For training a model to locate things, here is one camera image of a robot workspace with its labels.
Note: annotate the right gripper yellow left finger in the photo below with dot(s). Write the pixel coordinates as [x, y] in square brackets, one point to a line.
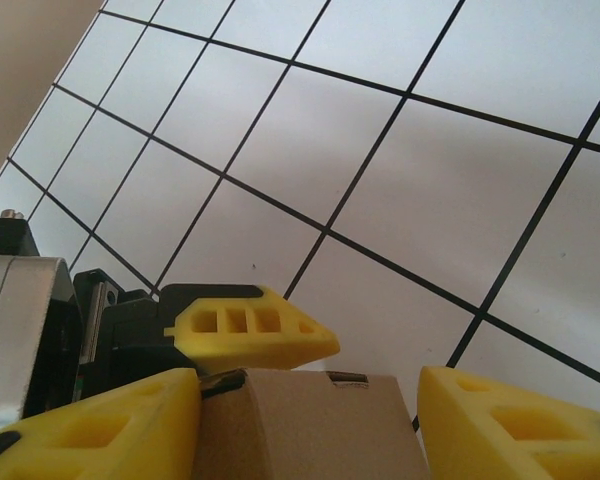
[105, 435]

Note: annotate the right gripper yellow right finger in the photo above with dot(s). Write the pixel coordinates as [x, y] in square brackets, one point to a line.
[480, 415]

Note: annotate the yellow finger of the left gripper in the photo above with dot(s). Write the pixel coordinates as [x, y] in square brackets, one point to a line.
[290, 345]
[222, 382]

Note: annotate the brown cardboard box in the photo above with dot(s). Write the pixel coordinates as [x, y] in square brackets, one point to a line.
[310, 430]

